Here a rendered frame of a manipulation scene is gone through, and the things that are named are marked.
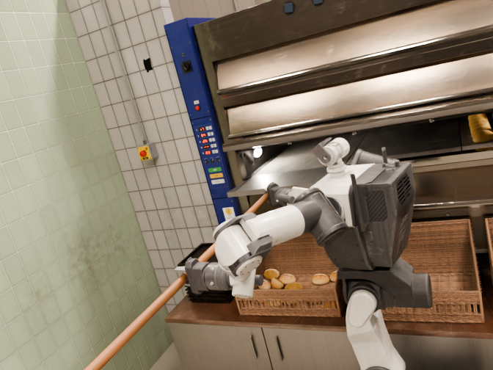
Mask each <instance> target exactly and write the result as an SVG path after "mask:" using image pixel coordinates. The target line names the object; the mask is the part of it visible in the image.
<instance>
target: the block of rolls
mask: <svg viewBox="0 0 493 370"><path fill-rule="evenodd" d="M468 120H469V126H470V130H471V131H470V132H471V136H472V140H473V142H488V141H492V140H493V131H492V128H491V126H490V125H489V121H488V118H487V116H486V114H485V113H482V114H477V115H469V117H468Z"/></svg>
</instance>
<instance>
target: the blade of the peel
mask: <svg viewBox="0 0 493 370"><path fill-rule="evenodd" d="M328 174H329V173H328V172H327V167H317V168H312V169H306V170H294V171H288V172H282V173H272V174H265V175H254V176H253V177H251V178H250V179H248V180H247V181H245V182H243V183H242V184H240V185H238V186H237V187H236V188H234V189H232V190H230V191H229V192H227V196H228V197H239V196H246V195H259V194H264V192H265V191H264V189H266V188H267V186H268V185H269V184H270V183H271V182H274V183H276V184H278V186H281V187H283V188H287V189H292V188H293V187H300V188H305V189H309V188H310V187H311V186H313V185H314V184H316V183H317V182H318V181H320V180H321V179H322V178H323V177H325V176H326V175H328Z"/></svg>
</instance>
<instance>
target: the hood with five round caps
mask: <svg viewBox="0 0 493 370"><path fill-rule="evenodd" d="M431 1H436V0H272V1H267V2H265V3H262V4H259V5H256V6H254V7H250V8H247V9H245V10H241V11H238V12H234V13H232V14H229V15H226V16H222V17H220V18H216V19H213V20H211V21H207V22H205V23H202V24H203V28H204V31H205V36H206V40H207V43H208V48H209V51H210V54H211V59H212V62H215V61H218V60H221V59H226V58H228V57H233V56H236V55H239V54H244V53H247V52H250V51H254V50H258V49H261V48H265V47H269V46H273V45H276V44H279V43H284V42H287V41H290V40H295V39H298V38H300V37H305V36H308V35H313V34H316V33H319V32H324V31H326V30H330V29H334V28H338V27H341V26H345V25H348V24H351V23H356V22H359V21H363V20H367V19H370V18H375V17H377V16H380V15H385V14H388V13H391V12H396V11H399V10H404V9H406V8H410V7H414V6H417V5H420V4H425V3H428V2H431Z"/></svg>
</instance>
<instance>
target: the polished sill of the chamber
mask: <svg viewBox="0 0 493 370"><path fill-rule="evenodd" d="M492 158H493V147H489V148H478V149H472V150H460V151H454V152H448V153H437V154H431V155H424V156H414V157H408V158H402V159H397V160H399V163H405V162H411V163H412V167H422V166H429V165H435V164H447V163H454V162H466V161H473V160H479V159H492Z"/></svg>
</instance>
